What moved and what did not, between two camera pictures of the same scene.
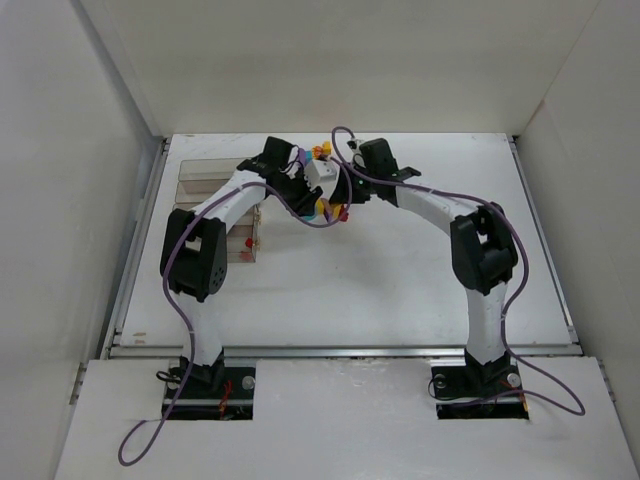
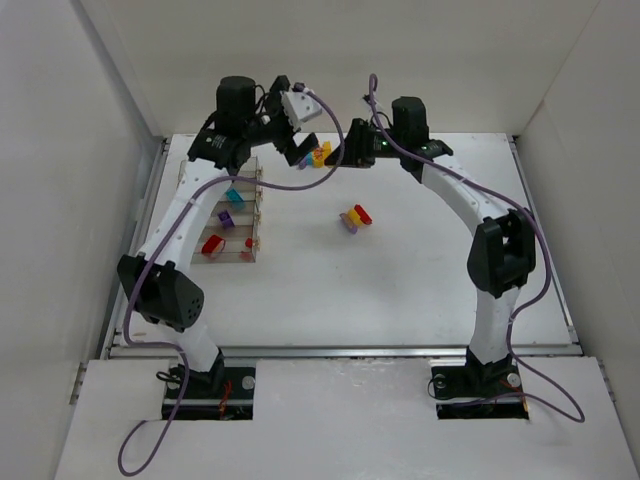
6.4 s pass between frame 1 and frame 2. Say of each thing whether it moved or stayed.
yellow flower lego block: stayed
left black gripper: moved
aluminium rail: stayed
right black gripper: moved
